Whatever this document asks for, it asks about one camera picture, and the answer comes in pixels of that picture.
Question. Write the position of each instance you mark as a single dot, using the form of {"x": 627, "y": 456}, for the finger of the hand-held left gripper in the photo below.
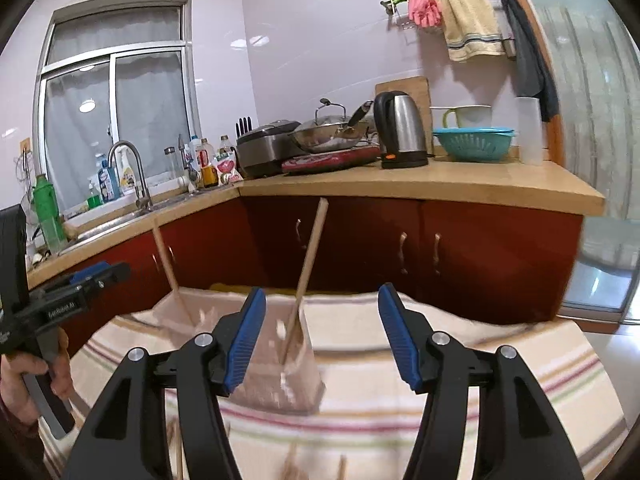
{"x": 90, "y": 273}
{"x": 117, "y": 272}

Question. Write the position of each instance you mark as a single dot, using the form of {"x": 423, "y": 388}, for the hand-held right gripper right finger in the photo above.
{"x": 396, "y": 342}

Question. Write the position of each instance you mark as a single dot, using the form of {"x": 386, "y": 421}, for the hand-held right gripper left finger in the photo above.
{"x": 246, "y": 342}

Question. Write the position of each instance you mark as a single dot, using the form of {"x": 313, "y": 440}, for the wooden chopstick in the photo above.
{"x": 342, "y": 467}
{"x": 165, "y": 260}
{"x": 310, "y": 255}
{"x": 291, "y": 465}

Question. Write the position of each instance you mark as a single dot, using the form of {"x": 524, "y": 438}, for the pink perforated utensil holder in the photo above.
{"x": 295, "y": 365}

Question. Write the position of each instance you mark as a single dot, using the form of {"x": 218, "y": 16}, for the person's left forearm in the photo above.
{"x": 12, "y": 435}

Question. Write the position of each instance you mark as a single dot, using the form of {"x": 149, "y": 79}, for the person's left hand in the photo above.
{"x": 30, "y": 375}

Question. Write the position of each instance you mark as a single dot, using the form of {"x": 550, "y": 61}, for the steel sink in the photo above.
{"x": 102, "y": 225}

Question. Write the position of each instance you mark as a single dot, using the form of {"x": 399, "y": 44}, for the green plastic bottle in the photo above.
{"x": 47, "y": 215}

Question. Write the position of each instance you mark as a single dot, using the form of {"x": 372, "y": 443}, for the small green soap bottle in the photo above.
{"x": 94, "y": 197}

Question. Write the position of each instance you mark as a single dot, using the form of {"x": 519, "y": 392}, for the striped cloth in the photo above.
{"x": 360, "y": 410}

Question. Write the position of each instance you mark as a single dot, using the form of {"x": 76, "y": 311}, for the blue detergent bottle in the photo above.
{"x": 107, "y": 180}

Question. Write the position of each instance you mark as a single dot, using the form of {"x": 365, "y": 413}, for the steel faucet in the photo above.
{"x": 143, "y": 180}

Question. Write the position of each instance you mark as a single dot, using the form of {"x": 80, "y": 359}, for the white spray bottle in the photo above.
{"x": 127, "y": 176}

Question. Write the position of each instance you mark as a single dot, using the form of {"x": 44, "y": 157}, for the red kitchen cabinet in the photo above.
{"x": 480, "y": 255}

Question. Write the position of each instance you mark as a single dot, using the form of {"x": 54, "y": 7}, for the clear glass jar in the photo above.
{"x": 171, "y": 162}

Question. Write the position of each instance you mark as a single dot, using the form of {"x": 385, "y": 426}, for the white condiment bottle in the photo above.
{"x": 188, "y": 160}

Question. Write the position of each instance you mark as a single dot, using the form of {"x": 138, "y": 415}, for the orange oil bottle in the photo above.
{"x": 210, "y": 175}

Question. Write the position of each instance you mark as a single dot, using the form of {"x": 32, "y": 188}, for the red label sauce bottle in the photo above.
{"x": 204, "y": 152}

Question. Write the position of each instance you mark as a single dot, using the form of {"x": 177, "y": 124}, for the pink seasoning packet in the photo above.
{"x": 228, "y": 169}

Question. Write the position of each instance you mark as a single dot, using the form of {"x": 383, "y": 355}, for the clear bottle with cap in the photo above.
{"x": 225, "y": 147}

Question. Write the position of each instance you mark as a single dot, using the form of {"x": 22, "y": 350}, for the sliding window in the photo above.
{"x": 142, "y": 100}

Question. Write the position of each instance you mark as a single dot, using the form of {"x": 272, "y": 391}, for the steel rice cooker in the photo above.
{"x": 265, "y": 152}

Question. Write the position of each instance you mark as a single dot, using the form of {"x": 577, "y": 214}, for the black knife set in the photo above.
{"x": 245, "y": 127}

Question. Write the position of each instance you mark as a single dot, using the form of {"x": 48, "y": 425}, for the red induction cooker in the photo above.
{"x": 325, "y": 160}

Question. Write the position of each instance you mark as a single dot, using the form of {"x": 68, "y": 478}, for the steel electric kettle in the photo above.
{"x": 402, "y": 130}

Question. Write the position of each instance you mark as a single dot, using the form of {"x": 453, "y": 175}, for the teal colander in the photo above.
{"x": 472, "y": 144}

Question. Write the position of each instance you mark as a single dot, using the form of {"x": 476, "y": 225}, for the steel wok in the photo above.
{"x": 320, "y": 140}

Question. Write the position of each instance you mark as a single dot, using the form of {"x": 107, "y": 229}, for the white and green cup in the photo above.
{"x": 470, "y": 116}

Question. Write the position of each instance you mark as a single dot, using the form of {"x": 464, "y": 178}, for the translucent white container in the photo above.
{"x": 529, "y": 132}

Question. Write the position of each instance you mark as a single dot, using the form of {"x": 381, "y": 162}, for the wooden cutting board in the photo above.
{"x": 425, "y": 90}

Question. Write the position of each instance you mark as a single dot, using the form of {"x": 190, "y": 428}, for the dark grey cloth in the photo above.
{"x": 530, "y": 60}

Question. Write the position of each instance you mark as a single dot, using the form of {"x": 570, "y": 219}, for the metal towel rack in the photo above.
{"x": 395, "y": 22}

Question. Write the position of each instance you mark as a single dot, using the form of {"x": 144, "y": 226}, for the yellow towel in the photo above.
{"x": 470, "y": 20}

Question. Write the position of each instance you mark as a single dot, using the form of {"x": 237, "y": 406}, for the pink rubber gloves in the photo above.
{"x": 425, "y": 7}

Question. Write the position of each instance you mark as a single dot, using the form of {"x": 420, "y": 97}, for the green peeler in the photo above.
{"x": 399, "y": 0}

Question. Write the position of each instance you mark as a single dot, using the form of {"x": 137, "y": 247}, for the glass door with wooden frame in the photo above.
{"x": 595, "y": 110}

